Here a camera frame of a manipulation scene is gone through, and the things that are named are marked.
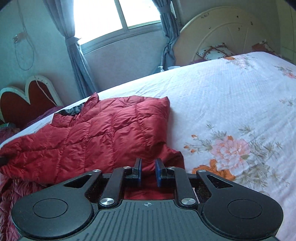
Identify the red puffer jacket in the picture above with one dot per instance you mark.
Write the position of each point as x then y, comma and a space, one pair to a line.
106, 134

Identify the blue-grey curtain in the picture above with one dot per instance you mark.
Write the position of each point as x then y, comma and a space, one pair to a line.
171, 31
62, 14

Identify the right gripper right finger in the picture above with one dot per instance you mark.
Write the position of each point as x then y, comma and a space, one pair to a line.
164, 175

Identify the white floral bed sheet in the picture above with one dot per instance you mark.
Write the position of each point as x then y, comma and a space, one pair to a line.
234, 116

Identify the right blue-grey curtain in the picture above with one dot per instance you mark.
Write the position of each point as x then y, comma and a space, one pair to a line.
171, 31

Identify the window with grey frame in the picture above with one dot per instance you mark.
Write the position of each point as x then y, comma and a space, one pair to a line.
99, 23

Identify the studded patterned pillow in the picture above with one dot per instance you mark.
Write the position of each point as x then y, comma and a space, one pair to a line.
216, 51

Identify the red heart-shaped headboard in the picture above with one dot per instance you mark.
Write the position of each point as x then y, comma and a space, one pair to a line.
23, 106

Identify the red patterned pillow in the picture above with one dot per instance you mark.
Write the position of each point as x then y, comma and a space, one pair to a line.
263, 46

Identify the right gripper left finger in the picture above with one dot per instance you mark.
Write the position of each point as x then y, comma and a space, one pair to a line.
133, 175

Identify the left blue-grey curtain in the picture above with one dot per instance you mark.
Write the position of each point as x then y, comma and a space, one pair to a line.
62, 14

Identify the cream round headboard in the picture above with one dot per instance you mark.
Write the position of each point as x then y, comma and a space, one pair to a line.
235, 27

